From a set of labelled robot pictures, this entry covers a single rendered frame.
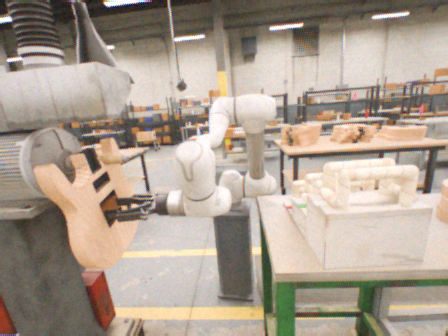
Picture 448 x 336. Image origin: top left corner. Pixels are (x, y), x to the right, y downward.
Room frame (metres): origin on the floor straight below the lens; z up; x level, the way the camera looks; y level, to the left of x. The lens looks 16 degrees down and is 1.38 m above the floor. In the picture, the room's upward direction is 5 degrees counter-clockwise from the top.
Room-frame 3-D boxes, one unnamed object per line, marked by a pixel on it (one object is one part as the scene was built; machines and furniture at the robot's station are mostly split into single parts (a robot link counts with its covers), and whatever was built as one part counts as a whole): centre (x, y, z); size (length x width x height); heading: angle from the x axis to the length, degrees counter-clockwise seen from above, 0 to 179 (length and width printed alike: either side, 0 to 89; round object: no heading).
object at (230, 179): (1.49, -0.06, 0.87); 0.18 x 0.16 x 0.22; 79
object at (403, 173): (0.54, -0.40, 1.20); 0.20 x 0.03 x 0.03; 88
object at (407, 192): (0.54, -0.48, 1.15); 0.03 x 0.03 x 0.09
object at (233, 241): (1.49, -0.05, 0.35); 0.28 x 0.28 x 0.70; 77
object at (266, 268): (1.06, -0.21, 0.45); 0.05 x 0.05 x 0.90; 85
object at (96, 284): (0.98, 0.80, 0.49); 0.25 x 0.12 x 0.37; 85
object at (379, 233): (0.59, -0.40, 1.02); 0.27 x 0.15 x 0.17; 89
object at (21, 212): (0.82, 0.81, 1.11); 0.36 x 0.24 x 0.04; 85
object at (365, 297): (1.01, -0.76, 0.45); 0.05 x 0.05 x 0.90; 85
